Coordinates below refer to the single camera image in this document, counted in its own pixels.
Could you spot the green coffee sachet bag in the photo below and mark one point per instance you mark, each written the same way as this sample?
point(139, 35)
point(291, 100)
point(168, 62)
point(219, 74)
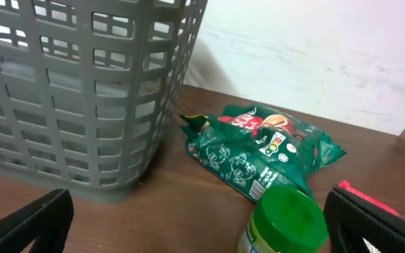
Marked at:
point(256, 147)

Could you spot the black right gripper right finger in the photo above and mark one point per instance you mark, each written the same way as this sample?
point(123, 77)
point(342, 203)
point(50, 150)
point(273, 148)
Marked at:
point(353, 221)

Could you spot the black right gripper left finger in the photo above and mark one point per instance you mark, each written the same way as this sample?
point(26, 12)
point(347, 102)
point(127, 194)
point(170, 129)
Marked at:
point(42, 224)

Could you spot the red orange pasta packet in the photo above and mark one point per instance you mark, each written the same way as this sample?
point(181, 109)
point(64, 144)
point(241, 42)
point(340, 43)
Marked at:
point(347, 186)

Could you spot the grey plastic basket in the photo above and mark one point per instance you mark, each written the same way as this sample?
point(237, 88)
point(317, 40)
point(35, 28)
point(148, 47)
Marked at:
point(88, 88)

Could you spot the green lidded jar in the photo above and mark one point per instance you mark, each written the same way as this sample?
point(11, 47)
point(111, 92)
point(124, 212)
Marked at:
point(285, 220)

